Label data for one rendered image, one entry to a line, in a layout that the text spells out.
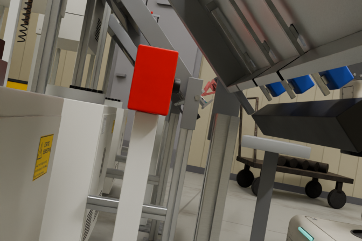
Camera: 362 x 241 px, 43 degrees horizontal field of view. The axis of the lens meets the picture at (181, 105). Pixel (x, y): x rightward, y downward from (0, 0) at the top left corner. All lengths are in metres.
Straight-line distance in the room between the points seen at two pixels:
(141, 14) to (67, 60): 4.65
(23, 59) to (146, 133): 5.39
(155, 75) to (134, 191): 0.29
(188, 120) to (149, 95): 0.42
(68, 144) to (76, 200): 0.19
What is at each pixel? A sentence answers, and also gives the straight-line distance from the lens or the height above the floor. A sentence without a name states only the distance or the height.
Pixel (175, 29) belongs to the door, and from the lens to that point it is 5.79.
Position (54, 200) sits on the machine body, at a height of 0.28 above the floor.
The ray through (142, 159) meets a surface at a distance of 1.14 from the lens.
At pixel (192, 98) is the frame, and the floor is 0.69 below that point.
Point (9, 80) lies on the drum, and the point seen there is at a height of 0.71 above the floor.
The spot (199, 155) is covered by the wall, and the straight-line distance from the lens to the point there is 5.65.
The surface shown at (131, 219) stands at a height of 0.35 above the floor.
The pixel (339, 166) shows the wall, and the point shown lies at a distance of 5.69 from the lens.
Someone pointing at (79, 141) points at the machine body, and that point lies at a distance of 1.56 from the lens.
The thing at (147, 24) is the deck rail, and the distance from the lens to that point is 1.57.
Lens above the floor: 0.62
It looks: 2 degrees up
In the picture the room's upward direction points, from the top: 10 degrees clockwise
